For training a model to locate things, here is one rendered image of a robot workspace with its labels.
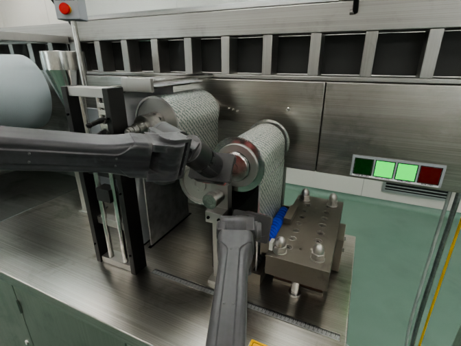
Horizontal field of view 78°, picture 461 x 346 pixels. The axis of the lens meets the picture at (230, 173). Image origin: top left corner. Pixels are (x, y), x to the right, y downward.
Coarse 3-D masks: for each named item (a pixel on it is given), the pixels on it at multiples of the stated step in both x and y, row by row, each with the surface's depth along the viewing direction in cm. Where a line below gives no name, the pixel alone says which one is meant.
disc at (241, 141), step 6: (228, 138) 71; (234, 138) 71; (240, 138) 70; (222, 144) 73; (246, 144) 70; (252, 144) 69; (216, 150) 74; (252, 150) 70; (258, 150) 69; (258, 156) 69; (258, 162) 70; (258, 168) 71; (264, 168) 70; (258, 174) 71; (258, 180) 72; (234, 186) 75; (246, 186) 74; (252, 186) 73
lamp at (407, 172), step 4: (400, 164) 86; (404, 164) 85; (400, 168) 86; (404, 168) 86; (408, 168) 85; (412, 168) 85; (416, 168) 84; (400, 172) 87; (404, 172) 86; (408, 172) 86; (412, 172) 85; (396, 176) 88; (400, 176) 87; (404, 176) 87; (408, 176) 86; (412, 176) 86; (408, 180) 86; (412, 180) 86
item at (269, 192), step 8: (280, 168) 89; (272, 176) 82; (280, 176) 91; (264, 184) 75; (272, 184) 84; (280, 184) 93; (264, 192) 77; (272, 192) 85; (280, 192) 95; (264, 200) 78; (272, 200) 87; (280, 200) 97; (264, 208) 79; (272, 208) 89; (272, 216) 90
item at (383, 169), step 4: (376, 164) 89; (380, 164) 88; (384, 164) 88; (388, 164) 87; (392, 164) 87; (376, 168) 89; (380, 168) 89; (384, 168) 88; (388, 168) 88; (392, 168) 87; (376, 172) 90; (380, 172) 89; (384, 172) 89; (388, 172) 88; (392, 172) 88; (384, 176) 89; (388, 176) 88
